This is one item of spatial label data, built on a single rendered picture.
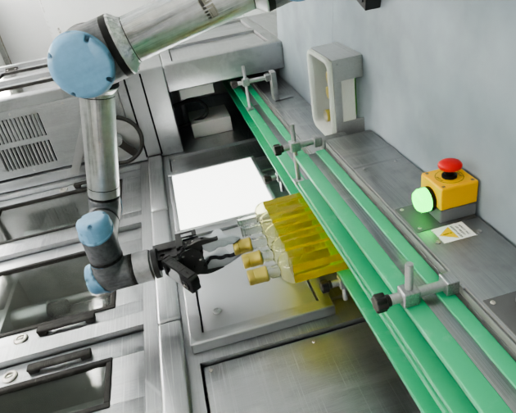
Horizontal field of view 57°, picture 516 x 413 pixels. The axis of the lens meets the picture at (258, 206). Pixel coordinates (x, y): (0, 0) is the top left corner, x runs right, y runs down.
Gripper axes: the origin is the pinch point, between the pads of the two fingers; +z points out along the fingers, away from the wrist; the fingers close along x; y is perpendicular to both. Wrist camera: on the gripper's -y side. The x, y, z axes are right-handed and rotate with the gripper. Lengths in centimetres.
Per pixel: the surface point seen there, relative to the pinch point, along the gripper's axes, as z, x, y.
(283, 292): 8.5, 12.7, -5.4
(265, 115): 25, -3, 72
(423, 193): 32.2, -21.0, -27.5
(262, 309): 2.3, 12.7, -9.0
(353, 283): 21.5, 3.2, -18.8
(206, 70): 9, -16, 101
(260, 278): 2.8, -0.2, -13.3
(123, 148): -31, 6, 96
